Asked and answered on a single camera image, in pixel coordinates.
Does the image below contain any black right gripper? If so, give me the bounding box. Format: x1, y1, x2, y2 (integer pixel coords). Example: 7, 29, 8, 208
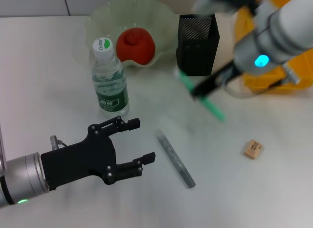
190, 61, 243, 101

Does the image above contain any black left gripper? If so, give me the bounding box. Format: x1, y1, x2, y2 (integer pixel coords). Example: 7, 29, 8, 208
40, 116, 157, 191

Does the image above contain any mint green pen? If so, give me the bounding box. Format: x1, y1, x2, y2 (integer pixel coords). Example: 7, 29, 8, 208
177, 70, 226, 122

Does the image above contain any grey glitter pen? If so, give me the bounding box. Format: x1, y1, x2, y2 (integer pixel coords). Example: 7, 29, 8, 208
154, 129, 196, 189

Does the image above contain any clear green-label water bottle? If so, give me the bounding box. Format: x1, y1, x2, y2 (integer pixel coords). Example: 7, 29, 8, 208
91, 37, 130, 118

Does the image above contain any orange fruit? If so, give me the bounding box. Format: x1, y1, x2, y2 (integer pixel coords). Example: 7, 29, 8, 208
115, 27, 156, 65

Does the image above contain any tan eraser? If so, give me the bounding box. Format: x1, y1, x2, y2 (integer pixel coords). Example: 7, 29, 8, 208
243, 139, 264, 160

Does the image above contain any black mesh pen holder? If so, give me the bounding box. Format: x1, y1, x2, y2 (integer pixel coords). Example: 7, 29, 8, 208
175, 13, 220, 77

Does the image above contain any green glass fruit bowl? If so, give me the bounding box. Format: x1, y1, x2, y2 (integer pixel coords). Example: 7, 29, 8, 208
84, 0, 176, 70

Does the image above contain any yellow plastic bin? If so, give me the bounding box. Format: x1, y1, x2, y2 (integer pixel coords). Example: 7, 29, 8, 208
233, 5, 313, 94

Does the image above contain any right arm cable with connector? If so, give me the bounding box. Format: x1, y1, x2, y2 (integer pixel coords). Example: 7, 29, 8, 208
226, 63, 301, 99

